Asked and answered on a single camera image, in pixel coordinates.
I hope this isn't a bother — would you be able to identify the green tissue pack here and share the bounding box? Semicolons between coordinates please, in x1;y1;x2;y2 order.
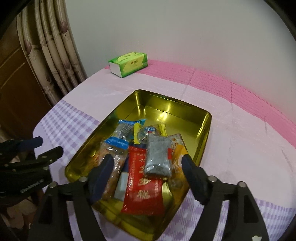
108;52;148;78

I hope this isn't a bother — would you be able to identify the dark wooden door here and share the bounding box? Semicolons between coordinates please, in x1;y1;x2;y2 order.
0;34;53;140

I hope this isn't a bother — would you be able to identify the red cake snack pack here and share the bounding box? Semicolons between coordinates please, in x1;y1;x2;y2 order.
121;146;165;216

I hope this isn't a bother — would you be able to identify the orange crispy bar pack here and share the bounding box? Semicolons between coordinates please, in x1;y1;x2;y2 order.
93;138;128;199

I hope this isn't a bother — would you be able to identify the person's left hand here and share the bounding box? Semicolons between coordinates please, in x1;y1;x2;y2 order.
5;199;37;229

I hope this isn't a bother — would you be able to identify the grey sesame bar pack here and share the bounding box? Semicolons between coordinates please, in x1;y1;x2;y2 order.
144;133;171;178

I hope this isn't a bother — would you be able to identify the pink lilac checked tablecloth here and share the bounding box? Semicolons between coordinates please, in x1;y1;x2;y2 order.
33;60;295;240

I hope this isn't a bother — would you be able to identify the yellow pyramid snack pouch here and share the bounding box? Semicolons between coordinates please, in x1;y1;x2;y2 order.
171;144;188;178

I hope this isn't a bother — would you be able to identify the yellow-ended small candy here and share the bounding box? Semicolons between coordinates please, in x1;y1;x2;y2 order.
133;123;148;145

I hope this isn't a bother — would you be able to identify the light blue small candy pack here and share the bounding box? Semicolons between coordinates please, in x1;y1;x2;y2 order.
144;125;162;136

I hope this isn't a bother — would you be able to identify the blue-ended clear candy pack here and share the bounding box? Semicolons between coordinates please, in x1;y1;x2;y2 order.
104;119;145;150

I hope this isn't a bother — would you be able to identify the bamboo-pattern curtain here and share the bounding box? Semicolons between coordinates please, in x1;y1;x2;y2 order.
16;0;86;105

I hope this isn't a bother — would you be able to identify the blue teal snack pack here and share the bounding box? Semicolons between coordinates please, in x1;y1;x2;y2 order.
114;160;129;201

